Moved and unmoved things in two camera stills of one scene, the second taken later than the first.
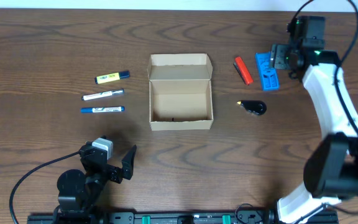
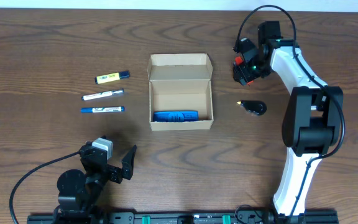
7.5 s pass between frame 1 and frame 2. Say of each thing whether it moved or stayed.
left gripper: stayed
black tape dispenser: stayed
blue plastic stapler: moved
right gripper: moved
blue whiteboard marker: stayed
